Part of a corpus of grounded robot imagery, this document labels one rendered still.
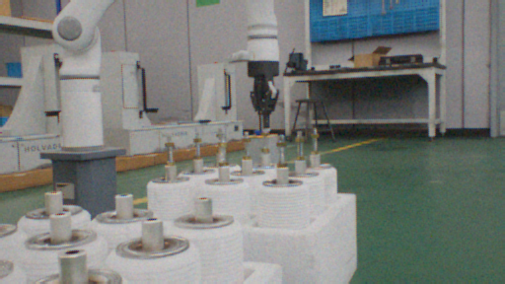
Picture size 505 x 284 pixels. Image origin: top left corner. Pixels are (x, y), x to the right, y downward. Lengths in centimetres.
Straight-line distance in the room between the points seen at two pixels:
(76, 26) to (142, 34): 661
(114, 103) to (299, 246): 286
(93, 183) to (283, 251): 55
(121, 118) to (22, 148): 84
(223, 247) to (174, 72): 685
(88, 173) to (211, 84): 346
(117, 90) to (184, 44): 383
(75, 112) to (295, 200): 60
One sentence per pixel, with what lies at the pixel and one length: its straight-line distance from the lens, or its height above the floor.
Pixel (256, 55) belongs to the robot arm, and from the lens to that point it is 114.
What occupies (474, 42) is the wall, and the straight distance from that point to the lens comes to 584.
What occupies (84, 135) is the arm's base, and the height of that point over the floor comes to 34.
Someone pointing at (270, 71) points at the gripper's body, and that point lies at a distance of 114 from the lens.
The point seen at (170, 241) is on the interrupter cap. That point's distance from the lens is 55.
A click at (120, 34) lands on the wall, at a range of 814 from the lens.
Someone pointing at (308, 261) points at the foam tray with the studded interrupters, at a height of 13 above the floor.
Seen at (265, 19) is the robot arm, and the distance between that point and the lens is 115.
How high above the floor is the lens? 39
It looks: 4 degrees down
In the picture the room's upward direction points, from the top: 2 degrees counter-clockwise
